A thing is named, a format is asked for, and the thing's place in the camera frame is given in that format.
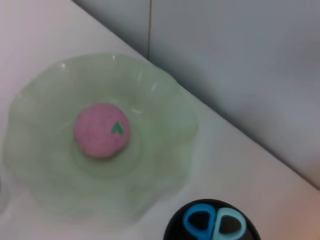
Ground pink toy peach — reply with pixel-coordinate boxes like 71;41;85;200
73;103;131;160

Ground blue capped scissors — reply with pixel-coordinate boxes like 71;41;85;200
182;203;247;240

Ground black mesh pen holder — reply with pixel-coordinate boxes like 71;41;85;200
163;198;262;240

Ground green glass fruit plate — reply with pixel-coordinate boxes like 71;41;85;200
2;52;201;222

